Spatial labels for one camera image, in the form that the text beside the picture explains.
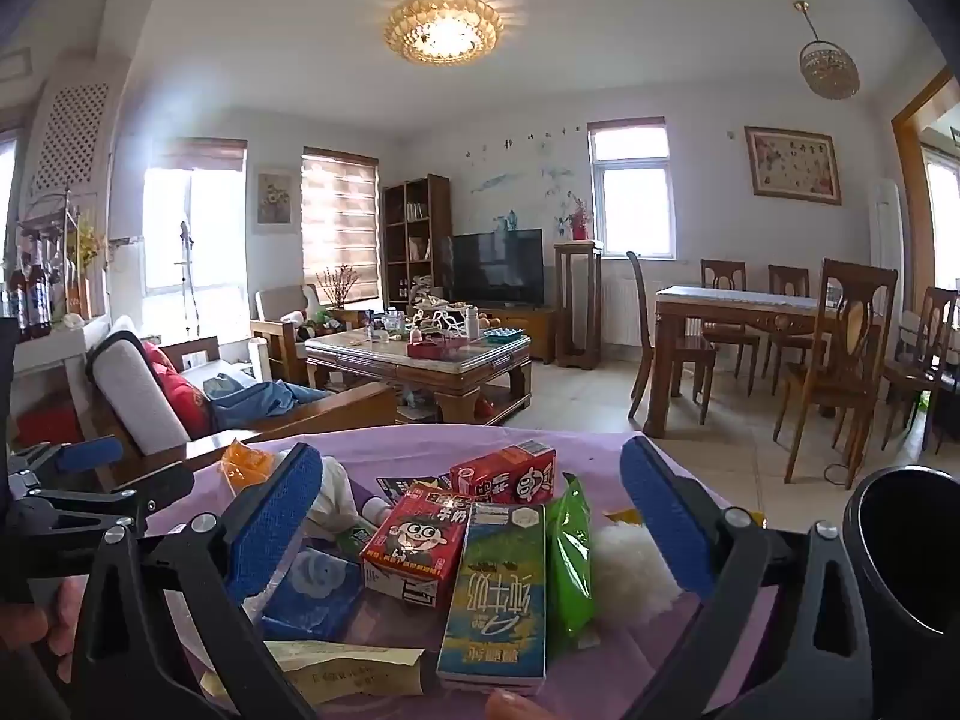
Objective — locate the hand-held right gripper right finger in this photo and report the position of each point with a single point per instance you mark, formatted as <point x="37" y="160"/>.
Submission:
<point x="667" y="517"/>

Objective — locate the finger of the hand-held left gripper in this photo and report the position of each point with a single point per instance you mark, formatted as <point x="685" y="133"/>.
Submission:
<point x="90" y="506"/>
<point x="90" y="454"/>

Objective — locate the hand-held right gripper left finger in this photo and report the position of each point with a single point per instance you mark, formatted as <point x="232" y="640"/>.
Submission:
<point x="274" y="517"/>

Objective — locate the beige paper packet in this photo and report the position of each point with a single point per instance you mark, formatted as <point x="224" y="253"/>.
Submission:
<point x="345" y="671"/>

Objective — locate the black trash bin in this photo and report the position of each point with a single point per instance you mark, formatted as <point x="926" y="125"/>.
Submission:
<point x="900" y="540"/>

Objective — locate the person's left hand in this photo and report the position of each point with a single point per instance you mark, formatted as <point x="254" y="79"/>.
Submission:
<point x="26" y="626"/>

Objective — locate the person's right hand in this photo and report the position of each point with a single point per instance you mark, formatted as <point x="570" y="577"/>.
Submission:
<point x="521" y="709"/>

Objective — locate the yellow wrapper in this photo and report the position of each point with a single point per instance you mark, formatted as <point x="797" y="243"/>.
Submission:
<point x="619" y="517"/>

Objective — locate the orange wrapper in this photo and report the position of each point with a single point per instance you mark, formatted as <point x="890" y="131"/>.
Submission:
<point x="244" y="465"/>

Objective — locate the white crumpled plastic bag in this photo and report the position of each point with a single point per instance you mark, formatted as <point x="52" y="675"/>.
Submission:
<point x="334" y="495"/>

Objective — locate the clear plastic jelly cup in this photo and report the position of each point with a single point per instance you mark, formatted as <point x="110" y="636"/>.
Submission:
<point x="315" y="574"/>

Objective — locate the wooden sofa with white cushions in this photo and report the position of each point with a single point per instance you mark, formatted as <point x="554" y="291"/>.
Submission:
<point x="142" y="397"/>

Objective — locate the blue plastic packet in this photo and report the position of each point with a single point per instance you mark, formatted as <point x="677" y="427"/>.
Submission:
<point x="315" y="615"/>

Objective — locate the green snack packet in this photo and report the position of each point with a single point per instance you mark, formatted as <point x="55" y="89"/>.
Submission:
<point x="571" y="562"/>

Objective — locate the red cushion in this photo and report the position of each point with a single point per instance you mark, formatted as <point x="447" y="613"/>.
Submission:
<point x="180" y="394"/>

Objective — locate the blue jeans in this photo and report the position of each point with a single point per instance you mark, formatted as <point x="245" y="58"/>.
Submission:
<point x="262" y="399"/>

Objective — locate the dark printed wrapper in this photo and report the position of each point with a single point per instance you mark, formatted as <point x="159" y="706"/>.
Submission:
<point x="409" y="489"/>

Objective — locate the large red milk carton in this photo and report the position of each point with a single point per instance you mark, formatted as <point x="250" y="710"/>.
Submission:
<point x="412" y="544"/>

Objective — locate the purple tablecloth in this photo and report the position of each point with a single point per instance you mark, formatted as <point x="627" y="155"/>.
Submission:
<point x="675" y="667"/>

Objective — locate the wooden dining chair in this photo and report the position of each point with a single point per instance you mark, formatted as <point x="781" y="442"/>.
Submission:
<point x="679" y="352"/>
<point x="926" y="375"/>
<point x="855" y="382"/>
<point x="724" y="274"/>
<point x="789" y="281"/>

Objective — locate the small red milk carton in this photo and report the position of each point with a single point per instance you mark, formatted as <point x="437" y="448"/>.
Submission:
<point x="502" y="474"/>

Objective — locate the dark glass bottle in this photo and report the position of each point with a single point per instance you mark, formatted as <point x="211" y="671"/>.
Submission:
<point x="39" y="289"/>
<point x="19" y="292"/>

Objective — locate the blue green milk carton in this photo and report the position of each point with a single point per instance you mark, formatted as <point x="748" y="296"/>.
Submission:
<point x="491" y="600"/>

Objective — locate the wooden armchair with white cushion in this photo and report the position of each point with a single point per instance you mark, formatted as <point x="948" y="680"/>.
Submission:
<point x="285" y="307"/>

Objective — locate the yellow artificial flowers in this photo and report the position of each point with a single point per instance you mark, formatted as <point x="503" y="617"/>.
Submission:
<point x="86" y="244"/>

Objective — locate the wooden dining table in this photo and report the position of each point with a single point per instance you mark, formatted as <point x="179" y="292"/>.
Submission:
<point x="739" y="307"/>

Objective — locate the wooden television cabinet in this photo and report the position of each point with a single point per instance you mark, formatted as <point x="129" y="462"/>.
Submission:
<point x="536" y="334"/>

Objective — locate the wooden coffee table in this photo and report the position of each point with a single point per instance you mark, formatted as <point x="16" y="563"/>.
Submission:
<point x="450" y="375"/>

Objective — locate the red tray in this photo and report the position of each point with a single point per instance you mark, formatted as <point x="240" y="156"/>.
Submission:
<point x="439" y="349"/>

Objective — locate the vase with bare branches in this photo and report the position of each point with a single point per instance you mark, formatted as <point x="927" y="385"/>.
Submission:
<point x="336" y="286"/>

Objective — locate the teal tray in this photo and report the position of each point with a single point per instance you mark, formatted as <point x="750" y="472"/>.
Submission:
<point x="504" y="334"/>

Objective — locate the window with brown valance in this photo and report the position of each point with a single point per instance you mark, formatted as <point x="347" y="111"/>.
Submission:
<point x="193" y="225"/>

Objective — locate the white thermos bottle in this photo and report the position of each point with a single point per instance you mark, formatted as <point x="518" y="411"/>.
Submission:
<point x="472" y="322"/>

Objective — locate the tall wooden plant stand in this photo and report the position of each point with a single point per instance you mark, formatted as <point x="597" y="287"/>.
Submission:
<point x="577" y="247"/>

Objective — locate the flat screen television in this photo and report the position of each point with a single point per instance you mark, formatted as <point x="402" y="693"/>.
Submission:
<point x="496" y="268"/>

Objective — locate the wooden bookshelf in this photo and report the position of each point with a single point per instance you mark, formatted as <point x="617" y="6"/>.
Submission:
<point x="397" y="240"/>

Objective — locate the plant in red pot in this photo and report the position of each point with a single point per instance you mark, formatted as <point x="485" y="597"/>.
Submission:
<point x="578" y="223"/>

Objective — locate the striped brown window blind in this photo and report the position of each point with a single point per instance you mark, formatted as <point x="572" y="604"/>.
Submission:
<point x="341" y="217"/>

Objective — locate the white lattice cabinet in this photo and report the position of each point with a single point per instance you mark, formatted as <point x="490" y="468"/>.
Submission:
<point x="71" y="142"/>

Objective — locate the small framed flower painting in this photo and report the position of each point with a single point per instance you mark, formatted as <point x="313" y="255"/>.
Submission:
<point x="274" y="197"/>

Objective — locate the window beside framed picture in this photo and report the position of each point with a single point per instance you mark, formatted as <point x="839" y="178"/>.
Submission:
<point x="632" y="195"/>

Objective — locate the white standing air conditioner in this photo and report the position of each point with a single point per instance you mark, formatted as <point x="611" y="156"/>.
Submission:
<point x="886" y="240"/>

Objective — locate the hanging pendant lamp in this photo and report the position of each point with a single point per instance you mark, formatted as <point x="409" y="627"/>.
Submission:
<point x="827" y="67"/>

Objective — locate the round crystal ceiling lamp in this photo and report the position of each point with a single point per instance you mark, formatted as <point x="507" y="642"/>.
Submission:
<point x="444" y="28"/>

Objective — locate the white wall radiator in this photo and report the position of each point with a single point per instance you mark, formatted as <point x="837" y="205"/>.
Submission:
<point x="622" y="311"/>

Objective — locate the large framed wall picture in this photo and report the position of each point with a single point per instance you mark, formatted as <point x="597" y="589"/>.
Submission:
<point x="793" y="165"/>

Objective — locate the wooden door frame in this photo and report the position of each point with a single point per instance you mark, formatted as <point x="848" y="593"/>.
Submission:
<point x="911" y="165"/>

